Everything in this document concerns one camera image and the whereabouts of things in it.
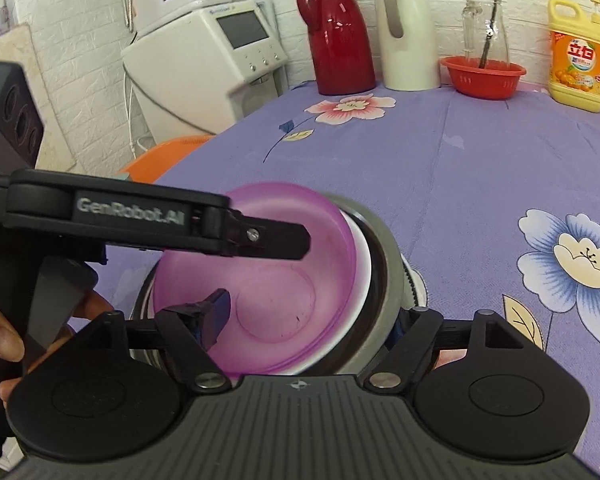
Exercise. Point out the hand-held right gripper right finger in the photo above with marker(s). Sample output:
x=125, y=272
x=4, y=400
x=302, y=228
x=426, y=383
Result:
x=420, y=335

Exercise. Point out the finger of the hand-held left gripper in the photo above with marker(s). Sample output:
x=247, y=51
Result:
x=280, y=242

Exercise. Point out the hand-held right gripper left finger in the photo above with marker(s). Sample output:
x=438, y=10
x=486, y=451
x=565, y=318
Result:
x=217, y=312

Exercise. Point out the white plate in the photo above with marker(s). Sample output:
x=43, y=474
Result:
x=417, y=285

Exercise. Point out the purple plastic bowl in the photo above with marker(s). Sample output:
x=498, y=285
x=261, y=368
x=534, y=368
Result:
x=280, y=300

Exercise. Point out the stainless steel bowl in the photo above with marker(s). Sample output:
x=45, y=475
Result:
x=387, y=270

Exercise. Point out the white ceramic bowl red pattern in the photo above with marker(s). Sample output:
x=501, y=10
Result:
x=362, y=270

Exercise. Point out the person's left hand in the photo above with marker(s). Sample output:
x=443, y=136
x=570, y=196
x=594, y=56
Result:
x=2, y=335

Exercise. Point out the beige marble slab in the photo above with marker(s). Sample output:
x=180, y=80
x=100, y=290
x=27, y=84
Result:
x=47, y=92

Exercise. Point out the orange plastic stool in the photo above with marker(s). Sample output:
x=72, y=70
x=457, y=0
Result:
x=170, y=160

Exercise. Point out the purple floral tablecloth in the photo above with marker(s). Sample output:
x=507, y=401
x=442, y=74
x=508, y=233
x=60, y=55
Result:
x=480, y=170

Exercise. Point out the white appliance with screen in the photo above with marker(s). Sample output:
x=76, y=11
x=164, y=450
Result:
x=190, y=70

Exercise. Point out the red thermos jug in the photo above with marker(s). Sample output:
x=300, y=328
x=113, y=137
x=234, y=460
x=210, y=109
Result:
x=340, y=45

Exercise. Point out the white thermos jug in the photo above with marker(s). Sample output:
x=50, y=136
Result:
x=410, y=60

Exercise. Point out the red plastic basket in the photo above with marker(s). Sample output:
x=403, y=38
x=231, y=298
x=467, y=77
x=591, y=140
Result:
x=480, y=85

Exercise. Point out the clear glass pitcher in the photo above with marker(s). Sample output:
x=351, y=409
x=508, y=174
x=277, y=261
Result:
x=472, y=35

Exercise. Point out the yellow detergent bottle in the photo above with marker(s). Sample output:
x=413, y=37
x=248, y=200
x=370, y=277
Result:
x=575, y=95

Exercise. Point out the dark stirring stick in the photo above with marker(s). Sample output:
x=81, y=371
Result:
x=486, y=42

